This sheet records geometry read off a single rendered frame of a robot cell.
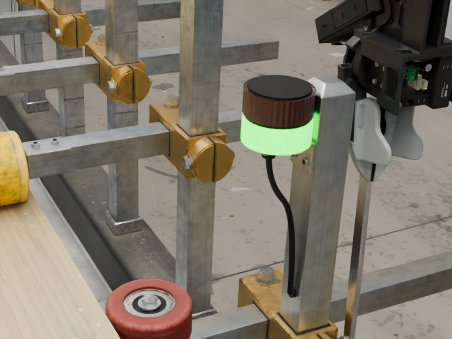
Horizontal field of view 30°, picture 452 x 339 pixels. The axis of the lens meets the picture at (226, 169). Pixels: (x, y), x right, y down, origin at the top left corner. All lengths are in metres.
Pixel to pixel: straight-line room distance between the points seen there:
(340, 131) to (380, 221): 2.08
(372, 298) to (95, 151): 0.35
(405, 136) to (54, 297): 0.36
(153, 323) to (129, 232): 0.53
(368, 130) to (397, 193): 2.21
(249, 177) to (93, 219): 1.70
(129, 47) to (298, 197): 0.48
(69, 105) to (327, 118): 0.80
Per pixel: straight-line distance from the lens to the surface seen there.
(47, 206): 1.53
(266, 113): 0.68
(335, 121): 0.72
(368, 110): 0.77
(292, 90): 0.69
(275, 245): 2.60
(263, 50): 1.32
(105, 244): 1.28
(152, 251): 1.25
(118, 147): 0.98
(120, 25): 1.16
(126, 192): 1.26
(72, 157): 0.96
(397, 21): 0.74
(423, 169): 3.19
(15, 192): 0.94
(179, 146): 0.97
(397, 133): 0.81
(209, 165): 0.95
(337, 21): 0.80
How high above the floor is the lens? 1.37
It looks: 27 degrees down
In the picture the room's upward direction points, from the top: 3 degrees clockwise
